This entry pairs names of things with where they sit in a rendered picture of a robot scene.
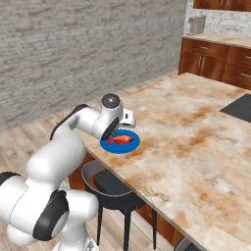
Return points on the brown base cupboard run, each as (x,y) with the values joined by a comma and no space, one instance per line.
(217,62)

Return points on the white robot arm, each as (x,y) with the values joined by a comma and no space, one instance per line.
(52,163)

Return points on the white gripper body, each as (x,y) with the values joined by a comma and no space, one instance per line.
(128,118)

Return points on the grey coffee machine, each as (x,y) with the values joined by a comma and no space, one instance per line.
(196,25)

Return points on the blue round plate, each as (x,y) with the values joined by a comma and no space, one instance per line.
(125,145)

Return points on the black bar stool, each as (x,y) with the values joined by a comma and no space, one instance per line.
(112,189)

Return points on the brown wall cupboard run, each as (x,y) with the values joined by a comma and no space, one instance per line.
(222,4)

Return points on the black hob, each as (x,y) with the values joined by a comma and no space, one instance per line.
(238,108)

